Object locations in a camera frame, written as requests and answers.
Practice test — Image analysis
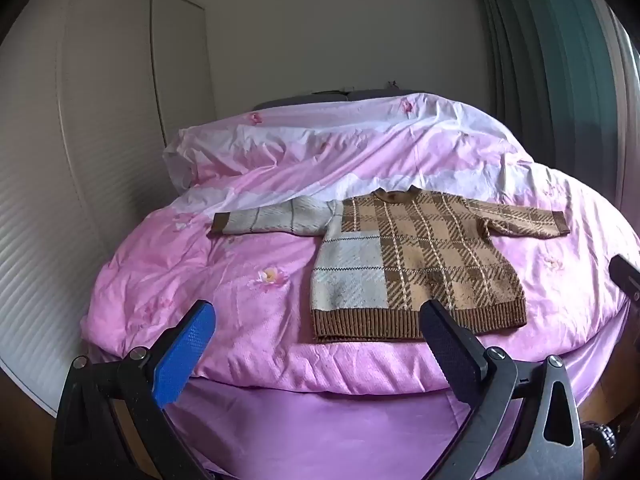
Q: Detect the grey-green curtain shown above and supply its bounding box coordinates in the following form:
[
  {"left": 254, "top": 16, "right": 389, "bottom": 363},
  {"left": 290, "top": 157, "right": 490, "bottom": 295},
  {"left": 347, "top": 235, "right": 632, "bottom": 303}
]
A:
[{"left": 470, "top": 0, "right": 640, "bottom": 173}]

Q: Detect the pink floral duvet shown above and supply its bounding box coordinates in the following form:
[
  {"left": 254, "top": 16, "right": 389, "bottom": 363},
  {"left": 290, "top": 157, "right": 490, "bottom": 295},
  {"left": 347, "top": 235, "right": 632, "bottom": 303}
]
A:
[{"left": 82, "top": 91, "right": 640, "bottom": 393}]

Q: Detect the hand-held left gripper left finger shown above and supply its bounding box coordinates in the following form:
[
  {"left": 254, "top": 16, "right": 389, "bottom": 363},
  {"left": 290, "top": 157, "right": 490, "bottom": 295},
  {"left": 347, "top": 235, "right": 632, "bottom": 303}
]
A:
[{"left": 52, "top": 300, "right": 217, "bottom": 480}]

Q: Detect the white wardrobe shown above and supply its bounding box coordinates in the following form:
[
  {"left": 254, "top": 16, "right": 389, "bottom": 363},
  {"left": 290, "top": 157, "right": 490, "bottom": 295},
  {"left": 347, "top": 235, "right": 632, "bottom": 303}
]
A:
[{"left": 0, "top": 0, "right": 218, "bottom": 418}]

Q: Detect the brown plaid knit sweater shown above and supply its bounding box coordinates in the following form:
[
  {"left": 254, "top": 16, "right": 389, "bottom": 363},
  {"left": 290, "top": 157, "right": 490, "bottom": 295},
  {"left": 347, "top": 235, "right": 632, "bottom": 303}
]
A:
[{"left": 210, "top": 185, "right": 571, "bottom": 345}]

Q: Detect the purple bed sheet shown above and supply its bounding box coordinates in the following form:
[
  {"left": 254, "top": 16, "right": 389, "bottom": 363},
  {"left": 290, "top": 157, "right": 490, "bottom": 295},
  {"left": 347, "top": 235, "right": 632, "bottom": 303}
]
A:
[{"left": 160, "top": 310, "right": 632, "bottom": 480}]

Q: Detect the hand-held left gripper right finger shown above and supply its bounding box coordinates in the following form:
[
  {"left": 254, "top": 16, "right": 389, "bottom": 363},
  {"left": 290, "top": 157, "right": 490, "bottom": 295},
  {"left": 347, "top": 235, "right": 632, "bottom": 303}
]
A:
[{"left": 419, "top": 299, "right": 585, "bottom": 480}]

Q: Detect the dark grey headboard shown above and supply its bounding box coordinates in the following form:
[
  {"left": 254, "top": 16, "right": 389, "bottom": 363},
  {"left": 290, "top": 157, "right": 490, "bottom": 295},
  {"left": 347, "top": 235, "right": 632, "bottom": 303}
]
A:
[{"left": 252, "top": 80, "right": 401, "bottom": 111}]

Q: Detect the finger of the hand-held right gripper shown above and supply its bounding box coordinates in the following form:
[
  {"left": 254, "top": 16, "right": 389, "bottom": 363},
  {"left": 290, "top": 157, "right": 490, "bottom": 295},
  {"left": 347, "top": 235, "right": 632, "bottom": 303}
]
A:
[{"left": 609, "top": 255, "right": 640, "bottom": 307}]

